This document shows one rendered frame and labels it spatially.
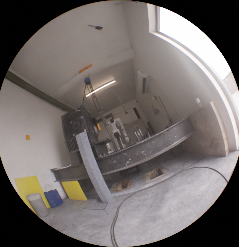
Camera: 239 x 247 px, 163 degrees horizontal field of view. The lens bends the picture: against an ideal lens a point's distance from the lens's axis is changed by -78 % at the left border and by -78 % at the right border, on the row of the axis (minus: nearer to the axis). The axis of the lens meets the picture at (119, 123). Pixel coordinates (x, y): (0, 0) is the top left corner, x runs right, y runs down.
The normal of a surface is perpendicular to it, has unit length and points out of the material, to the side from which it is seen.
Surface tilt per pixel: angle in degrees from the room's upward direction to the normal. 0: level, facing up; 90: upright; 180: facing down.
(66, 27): 180
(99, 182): 90
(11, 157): 90
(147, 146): 90
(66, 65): 180
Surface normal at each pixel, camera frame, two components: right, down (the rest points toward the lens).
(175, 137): -0.21, -0.21
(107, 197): 0.00, -0.29
